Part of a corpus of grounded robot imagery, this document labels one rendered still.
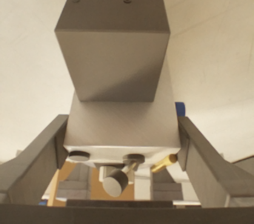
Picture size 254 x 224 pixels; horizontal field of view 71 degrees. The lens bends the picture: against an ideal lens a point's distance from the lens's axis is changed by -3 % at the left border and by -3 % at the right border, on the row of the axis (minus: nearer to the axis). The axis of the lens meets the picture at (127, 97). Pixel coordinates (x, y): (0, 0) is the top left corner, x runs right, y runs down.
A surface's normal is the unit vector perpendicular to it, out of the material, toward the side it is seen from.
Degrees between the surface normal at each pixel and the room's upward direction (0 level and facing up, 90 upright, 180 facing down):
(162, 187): 90
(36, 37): 0
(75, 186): 90
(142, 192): 90
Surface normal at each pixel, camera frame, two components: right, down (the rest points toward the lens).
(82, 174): 0.02, -0.56
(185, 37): -0.01, 0.83
